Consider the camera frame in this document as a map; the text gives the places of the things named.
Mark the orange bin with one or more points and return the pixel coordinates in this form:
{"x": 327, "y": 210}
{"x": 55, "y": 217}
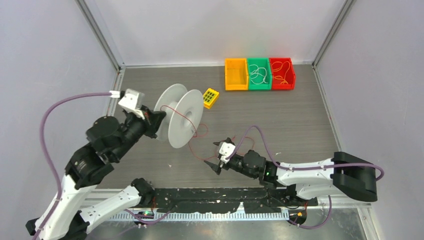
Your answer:
{"x": 236, "y": 74}

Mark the slotted cable duct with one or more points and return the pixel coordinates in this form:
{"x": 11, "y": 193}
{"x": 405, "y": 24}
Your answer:
{"x": 235, "y": 216}

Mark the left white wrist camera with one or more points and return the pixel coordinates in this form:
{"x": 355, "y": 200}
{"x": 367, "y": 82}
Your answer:
{"x": 130, "y": 101}

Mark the right aluminium frame post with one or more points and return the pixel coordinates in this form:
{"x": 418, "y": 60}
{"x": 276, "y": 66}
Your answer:
{"x": 338, "y": 22}

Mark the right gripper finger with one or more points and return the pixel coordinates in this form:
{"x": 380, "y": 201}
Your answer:
{"x": 215, "y": 167}
{"x": 228, "y": 140}

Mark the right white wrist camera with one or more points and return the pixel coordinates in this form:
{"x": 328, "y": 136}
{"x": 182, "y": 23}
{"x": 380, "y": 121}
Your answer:
{"x": 225, "y": 151}

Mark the grey cable spool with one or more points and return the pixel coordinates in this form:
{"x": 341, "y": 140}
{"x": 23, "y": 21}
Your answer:
{"x": 184, "y": 111}

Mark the aluminium frame post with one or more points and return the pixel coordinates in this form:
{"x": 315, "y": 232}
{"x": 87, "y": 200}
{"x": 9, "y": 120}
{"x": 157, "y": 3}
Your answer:
{"x": 338, "y": 22}
{"x": 92, "y": 13}

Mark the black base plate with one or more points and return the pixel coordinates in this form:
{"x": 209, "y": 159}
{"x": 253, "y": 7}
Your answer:
{"x": 228, "y": 200}

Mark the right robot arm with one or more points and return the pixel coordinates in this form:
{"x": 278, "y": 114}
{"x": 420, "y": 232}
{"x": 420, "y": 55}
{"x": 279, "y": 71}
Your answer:
{"x": 342, "y": 174}

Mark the red bin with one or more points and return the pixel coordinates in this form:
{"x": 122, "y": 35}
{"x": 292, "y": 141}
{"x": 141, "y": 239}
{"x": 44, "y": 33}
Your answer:
{"x": 283, "y": 73}

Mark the green bin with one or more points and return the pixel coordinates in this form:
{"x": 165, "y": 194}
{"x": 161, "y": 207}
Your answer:
{"x": 259, "y": 74}

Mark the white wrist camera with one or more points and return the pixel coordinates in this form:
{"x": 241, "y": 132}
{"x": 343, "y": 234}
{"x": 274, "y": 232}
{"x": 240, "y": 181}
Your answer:
{"x": 225, "y": 151}
{"x": 130, "y": 101}

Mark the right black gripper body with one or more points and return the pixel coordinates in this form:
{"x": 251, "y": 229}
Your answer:
{"x": 236, "y": 163}

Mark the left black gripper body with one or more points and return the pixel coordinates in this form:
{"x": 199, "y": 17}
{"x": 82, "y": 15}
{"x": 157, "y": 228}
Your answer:
{"x": 136, "y": 126}

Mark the yellow toy brick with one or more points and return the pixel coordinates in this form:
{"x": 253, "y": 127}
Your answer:
{"x": 210, "y": 97}

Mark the left aluminium frame post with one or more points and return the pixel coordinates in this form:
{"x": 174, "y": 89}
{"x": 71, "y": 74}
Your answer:
{"x": 92, "y": 13}

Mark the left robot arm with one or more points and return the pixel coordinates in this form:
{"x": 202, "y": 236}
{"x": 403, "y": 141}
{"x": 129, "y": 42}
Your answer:
{"x": 108, "y": 141}

